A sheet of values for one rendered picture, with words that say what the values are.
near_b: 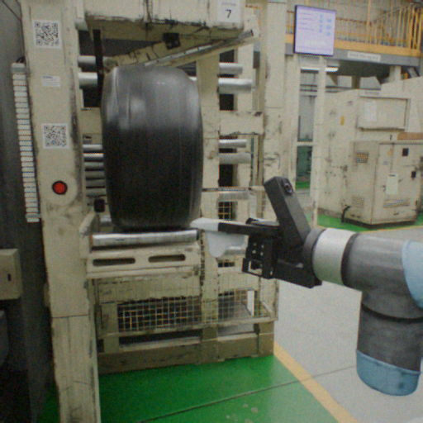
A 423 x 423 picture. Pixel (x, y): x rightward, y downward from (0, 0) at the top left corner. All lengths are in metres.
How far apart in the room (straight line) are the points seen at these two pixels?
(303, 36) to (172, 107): 4.24
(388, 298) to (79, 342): 1.12
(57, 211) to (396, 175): 5.11
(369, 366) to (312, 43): 4.92
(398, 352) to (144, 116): 0.81
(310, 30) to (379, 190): 2.33
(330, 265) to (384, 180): 5.19
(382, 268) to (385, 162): 5.18
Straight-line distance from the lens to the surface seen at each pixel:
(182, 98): 1.09
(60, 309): 1.36
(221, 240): 0.57
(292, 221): 0.54
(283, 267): 0.56
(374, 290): 0.49
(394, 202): 5.87
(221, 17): 1.59
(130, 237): 1.18
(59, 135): 1.24
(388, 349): 0.51
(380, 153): 5.57
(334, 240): 0.50
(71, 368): 1.46
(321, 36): 5.37
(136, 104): 1.06
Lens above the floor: 1.20
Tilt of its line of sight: 11 degrees down
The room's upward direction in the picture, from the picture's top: straight up
